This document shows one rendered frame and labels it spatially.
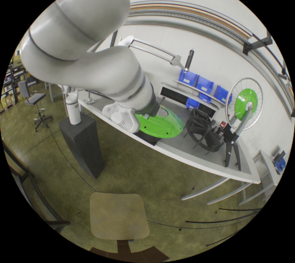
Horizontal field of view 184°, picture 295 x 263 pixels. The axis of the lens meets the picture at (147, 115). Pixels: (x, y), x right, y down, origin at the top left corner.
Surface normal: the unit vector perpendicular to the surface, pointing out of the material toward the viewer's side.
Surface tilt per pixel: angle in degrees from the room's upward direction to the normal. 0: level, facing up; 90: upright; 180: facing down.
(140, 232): 0
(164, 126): 21
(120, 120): 50
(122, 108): 59
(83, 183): 0
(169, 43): 90
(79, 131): 0
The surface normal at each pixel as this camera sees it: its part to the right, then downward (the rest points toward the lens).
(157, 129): 0.18, -0.55
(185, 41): -0.40, 0.40
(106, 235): 0.25, -0.82
